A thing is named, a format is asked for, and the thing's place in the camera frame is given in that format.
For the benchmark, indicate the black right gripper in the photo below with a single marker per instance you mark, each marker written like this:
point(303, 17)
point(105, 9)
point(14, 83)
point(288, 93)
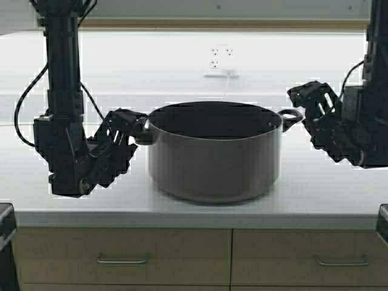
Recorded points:
point(341, 128)

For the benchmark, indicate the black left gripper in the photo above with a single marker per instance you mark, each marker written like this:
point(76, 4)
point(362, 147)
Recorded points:
point(78, 163)

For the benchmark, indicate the large dark grey cooking pot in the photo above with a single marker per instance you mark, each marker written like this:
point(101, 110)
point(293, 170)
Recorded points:
point(215, 152)

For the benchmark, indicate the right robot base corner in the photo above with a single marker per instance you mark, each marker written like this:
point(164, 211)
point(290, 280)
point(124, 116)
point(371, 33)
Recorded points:
point(381, 226)

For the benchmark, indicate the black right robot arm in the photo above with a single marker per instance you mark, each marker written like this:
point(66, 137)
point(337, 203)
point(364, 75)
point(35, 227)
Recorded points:
point(374, 65)

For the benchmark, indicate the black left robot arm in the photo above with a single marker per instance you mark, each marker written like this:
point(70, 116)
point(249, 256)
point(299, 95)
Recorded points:
point(61, 21)

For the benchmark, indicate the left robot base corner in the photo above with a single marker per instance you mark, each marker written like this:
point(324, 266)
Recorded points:
point(9, 276)

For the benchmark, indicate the left top wooden drawer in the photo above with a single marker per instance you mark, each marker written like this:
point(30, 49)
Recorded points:
point(122, 256)

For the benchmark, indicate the wooden drawer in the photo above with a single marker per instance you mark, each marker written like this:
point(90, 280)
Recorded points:
point(311, 258)
point(122, 256)

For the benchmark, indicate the right top wooden drawer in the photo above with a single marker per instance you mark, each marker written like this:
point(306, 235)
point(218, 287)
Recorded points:
point(311, 258)

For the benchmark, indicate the white wall power outlet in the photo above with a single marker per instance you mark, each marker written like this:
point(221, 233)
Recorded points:
point(221, 57)

